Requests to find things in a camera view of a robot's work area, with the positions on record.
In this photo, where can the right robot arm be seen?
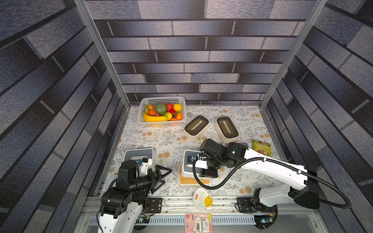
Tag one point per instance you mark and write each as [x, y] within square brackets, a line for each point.
[296, 186]

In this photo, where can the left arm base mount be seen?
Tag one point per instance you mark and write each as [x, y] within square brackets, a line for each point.
[152, 206]

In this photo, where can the yellow-green toy lemon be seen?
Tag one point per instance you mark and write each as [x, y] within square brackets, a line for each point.
[168, 116]

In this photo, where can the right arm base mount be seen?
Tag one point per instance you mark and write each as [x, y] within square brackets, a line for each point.
[244, 205]

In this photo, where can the cream box dark lid right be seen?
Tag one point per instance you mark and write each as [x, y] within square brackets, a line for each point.
[226, 129]

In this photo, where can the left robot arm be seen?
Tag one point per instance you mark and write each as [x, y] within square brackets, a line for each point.
[122, 204]

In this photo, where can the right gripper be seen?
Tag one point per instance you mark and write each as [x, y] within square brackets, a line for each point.
[208, 171]

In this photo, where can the floral table cloth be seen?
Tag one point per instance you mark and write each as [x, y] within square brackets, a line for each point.
[169, 144]

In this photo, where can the white plastic fruit basket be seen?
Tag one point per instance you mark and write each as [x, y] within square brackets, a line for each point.
[147, 106]

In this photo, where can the pink packaged item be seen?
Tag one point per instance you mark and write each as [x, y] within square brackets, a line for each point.
[198, 223]

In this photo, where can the red toy pepper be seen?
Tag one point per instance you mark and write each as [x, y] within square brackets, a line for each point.
[169, 106]

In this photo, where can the aluminium rail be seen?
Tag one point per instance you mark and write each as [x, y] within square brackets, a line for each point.
[221, 205]

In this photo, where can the cream box dark lid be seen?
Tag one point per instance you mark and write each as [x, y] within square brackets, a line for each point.
[196, 127]
[226, 129]

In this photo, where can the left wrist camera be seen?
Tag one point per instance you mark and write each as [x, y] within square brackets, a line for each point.
[144, 166]

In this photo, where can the white box grey lid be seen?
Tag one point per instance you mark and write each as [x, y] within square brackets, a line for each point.
[186, 168]
[139, 154]
[245, 143]

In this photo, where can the orange toy fruit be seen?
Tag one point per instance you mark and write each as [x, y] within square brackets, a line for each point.
[179, 116]

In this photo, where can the cream box dark lid left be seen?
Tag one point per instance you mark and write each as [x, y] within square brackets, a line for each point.
[196, 127]

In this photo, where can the yellow toy banana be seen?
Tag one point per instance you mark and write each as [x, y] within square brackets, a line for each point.
[149, 118]

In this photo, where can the yellow toy pepper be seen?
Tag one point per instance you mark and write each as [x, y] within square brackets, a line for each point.
[177, 107]

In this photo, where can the snack bag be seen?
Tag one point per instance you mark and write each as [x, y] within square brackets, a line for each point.
[263, 148]

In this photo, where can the instant noodle cup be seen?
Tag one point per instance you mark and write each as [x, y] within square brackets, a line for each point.
[202, 199]

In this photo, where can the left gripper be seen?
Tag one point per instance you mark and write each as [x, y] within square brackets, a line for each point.
[153, 179]

